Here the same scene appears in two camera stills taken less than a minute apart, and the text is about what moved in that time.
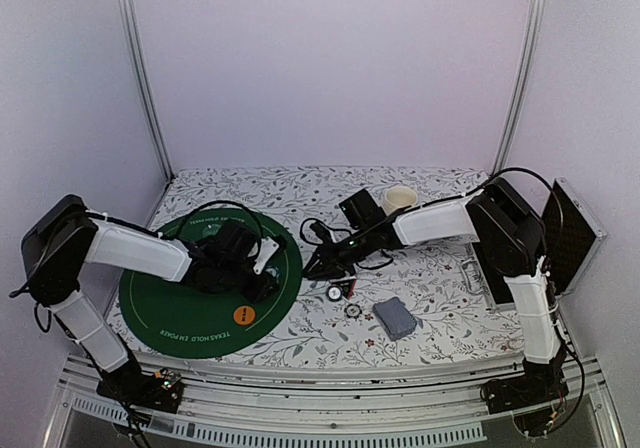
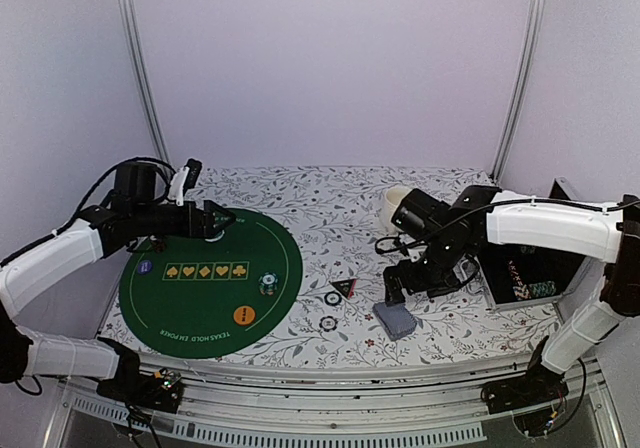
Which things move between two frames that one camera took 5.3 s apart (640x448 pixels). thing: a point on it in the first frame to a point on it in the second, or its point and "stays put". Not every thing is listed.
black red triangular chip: x=347 y=286 stays put
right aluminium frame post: x=540 y=5 stays put
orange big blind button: x=244 y=315 stays put
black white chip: x=353 y=310 to x=328 y=323
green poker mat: x=182 y=322 stays put
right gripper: x=332 y=265 to x=413 y=283
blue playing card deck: x=395 y=318 stays put
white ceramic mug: x=397 y=197 stays put
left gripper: x=259 y=292 to x=203 y=227
